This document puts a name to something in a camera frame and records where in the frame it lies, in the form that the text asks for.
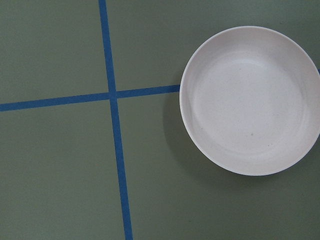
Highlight pink plate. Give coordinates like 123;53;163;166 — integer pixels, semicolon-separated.
179;26;320;176

